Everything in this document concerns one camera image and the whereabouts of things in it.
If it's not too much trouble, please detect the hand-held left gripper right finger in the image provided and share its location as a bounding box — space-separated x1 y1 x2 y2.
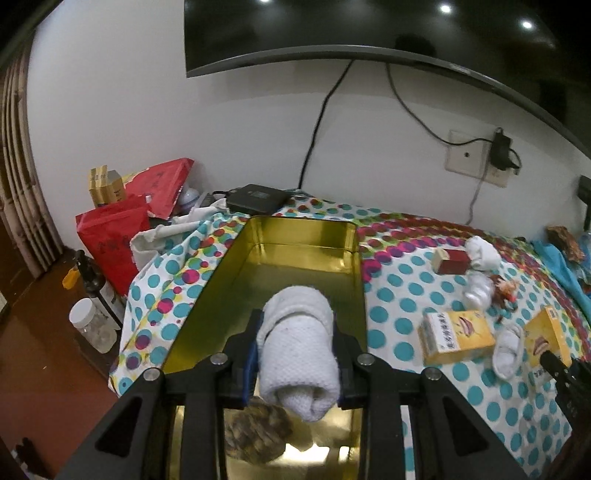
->
332 322 529 480

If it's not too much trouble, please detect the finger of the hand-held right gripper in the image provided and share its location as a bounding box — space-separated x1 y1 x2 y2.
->
539 351 591 416

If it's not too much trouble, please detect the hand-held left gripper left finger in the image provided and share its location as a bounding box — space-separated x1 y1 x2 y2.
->
55 308 266 480

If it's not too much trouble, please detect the yellow medicine box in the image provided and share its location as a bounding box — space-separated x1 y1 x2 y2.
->
524 305 573 388
418 310 496 365

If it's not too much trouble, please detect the white towel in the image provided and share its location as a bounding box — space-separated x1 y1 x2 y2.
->
259 286 342 423

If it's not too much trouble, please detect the gold metal tin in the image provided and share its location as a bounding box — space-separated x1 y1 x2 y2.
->
159 215 368 480

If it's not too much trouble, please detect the small red box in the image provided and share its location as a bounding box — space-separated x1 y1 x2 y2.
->
434 248 472 276

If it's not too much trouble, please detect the brown patterned cloth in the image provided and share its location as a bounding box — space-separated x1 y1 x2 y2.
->
226 399 294 464

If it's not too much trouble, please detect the small toy figure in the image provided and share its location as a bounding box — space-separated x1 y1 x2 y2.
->
489 274 520 319

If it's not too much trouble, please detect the polka dot cloth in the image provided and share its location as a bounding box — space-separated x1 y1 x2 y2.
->
108 194 591 480

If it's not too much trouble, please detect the teal cloth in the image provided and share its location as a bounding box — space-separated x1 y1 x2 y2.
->
531 240 591 319

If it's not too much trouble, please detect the silver white wrapped object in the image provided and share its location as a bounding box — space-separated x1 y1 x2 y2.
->
463 275 497 310

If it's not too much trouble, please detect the brown patterned packet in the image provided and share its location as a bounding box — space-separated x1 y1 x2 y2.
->
546 225 585 261

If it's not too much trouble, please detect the clear jar with white lid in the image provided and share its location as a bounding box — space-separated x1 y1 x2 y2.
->
69 298 118 354

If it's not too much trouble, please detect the black set-top box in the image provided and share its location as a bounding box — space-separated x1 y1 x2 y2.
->
226 184 291 214

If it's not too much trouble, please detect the white round container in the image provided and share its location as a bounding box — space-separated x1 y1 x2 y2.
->
179 187 201 213

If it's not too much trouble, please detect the dark glass bottle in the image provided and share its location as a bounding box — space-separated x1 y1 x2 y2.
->
74 249 125 324

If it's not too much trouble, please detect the red paper bag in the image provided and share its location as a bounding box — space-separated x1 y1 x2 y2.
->
75 196 151 296
124 158 195 220

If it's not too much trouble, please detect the gold carton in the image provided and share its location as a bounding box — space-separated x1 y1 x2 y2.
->
100 170 127 205
89 165 109 208

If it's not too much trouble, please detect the black power adapter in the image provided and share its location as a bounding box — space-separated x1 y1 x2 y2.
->
489 129 520 174

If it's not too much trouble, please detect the brown striped curtain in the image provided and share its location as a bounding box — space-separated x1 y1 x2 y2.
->
0 44 63 278

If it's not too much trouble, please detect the grey adapter cable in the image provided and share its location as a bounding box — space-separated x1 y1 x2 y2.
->
466 157 522 227

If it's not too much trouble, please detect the white wall socket plate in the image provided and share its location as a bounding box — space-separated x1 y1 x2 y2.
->
445 130 513 188

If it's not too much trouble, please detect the black television cable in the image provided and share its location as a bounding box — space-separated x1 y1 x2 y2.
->
298 59 355 191

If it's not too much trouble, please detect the grey television cable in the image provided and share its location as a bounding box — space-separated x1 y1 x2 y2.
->
385 62 497 145

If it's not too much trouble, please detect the black wall television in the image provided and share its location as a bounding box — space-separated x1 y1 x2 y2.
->
184 0 591 155

